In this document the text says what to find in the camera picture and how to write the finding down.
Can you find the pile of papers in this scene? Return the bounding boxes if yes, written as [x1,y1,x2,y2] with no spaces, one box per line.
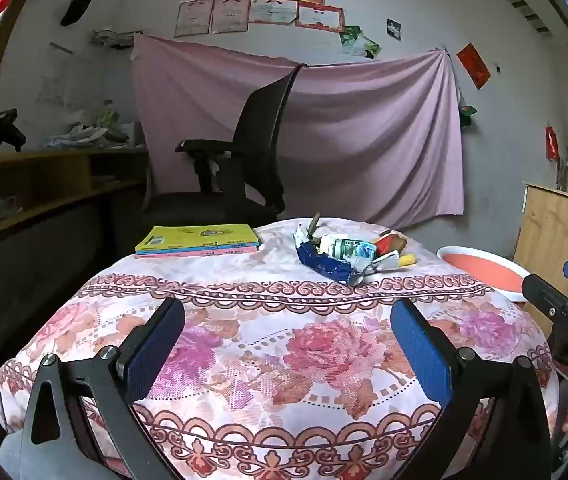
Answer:
[45,100,145,150]

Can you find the pink book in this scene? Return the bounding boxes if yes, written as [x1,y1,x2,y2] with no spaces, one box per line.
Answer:
[134,247,261,260]

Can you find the white wall paper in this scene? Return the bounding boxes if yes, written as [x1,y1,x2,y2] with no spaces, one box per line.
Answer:
[36,42,75,107]

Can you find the red paper sheet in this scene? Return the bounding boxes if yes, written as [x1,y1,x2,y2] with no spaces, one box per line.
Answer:
[456,42,492,90]

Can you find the blue book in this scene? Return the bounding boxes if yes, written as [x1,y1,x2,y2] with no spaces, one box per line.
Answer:
[136,245,261,256]

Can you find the black office chair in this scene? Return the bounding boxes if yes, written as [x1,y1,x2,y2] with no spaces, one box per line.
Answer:
[146,63,305,227]

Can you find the white red basin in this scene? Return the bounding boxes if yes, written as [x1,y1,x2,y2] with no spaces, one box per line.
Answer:
[436,246,533,304]

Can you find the black cap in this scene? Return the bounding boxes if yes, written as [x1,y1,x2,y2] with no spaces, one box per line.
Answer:
[60,0,92,28]

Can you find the white green wrapper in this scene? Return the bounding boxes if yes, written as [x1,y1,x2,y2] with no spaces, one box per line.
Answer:
[320,234,377,262]

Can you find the wooden shelf desk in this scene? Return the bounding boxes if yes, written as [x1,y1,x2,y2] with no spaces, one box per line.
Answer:
[0,146,151,253]

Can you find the red brown wrapper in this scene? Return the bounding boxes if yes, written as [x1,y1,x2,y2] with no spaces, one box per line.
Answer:
[376,231,408,257]

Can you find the green photo prints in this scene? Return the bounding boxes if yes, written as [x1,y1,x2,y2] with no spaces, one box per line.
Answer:
[339,25,383,59]

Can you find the yellow book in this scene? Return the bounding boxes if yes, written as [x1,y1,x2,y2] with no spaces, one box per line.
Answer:
[135,224,261,254]

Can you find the cluttered wall shelf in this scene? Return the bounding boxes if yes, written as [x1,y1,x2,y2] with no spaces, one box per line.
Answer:
[88,27,135,51]

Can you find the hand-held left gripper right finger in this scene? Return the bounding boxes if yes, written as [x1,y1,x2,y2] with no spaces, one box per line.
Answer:
[390,298,554,480]

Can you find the grey cloth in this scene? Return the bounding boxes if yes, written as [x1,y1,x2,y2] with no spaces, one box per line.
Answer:
[0,430,30,480]

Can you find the floral printed tablecloth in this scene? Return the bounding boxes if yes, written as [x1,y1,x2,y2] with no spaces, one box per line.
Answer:
[0,217,561,480]

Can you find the large wooden board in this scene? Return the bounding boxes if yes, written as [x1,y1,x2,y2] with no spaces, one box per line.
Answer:
[513,181,568,288]

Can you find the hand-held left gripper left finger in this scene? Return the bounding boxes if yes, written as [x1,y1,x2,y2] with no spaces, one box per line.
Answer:
[18,297,186,480]

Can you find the pink hanging cloth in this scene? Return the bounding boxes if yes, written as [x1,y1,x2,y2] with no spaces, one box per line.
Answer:
[131,34,466,232]

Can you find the blue snack bag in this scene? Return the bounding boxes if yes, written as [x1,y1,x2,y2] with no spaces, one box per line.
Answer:
[294,227,365,287]

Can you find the red hanging packet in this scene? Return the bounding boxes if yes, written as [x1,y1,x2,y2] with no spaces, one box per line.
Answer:
[545,126,561,162]

